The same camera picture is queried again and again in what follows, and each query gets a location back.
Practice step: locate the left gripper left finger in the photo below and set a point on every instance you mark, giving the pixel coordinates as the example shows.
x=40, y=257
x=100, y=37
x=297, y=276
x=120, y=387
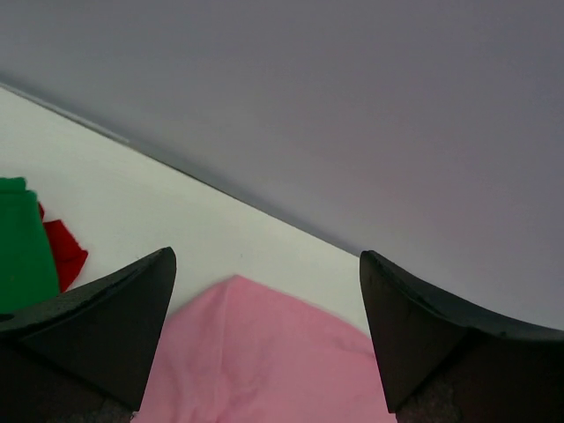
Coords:
x=90, y=347

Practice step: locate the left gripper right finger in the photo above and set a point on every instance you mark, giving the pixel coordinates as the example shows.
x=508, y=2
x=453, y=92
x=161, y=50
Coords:
x=440, y=354

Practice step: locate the pink t-shirt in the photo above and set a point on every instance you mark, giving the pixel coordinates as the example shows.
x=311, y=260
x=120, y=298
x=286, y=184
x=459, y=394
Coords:
x=242, y=352

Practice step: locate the red folded t-shirt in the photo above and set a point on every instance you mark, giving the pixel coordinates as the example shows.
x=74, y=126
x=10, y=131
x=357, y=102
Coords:
x=69, y=256

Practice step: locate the green folded t-shirt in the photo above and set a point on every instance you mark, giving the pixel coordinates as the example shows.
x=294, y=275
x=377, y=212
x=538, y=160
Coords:
x=28, y=270

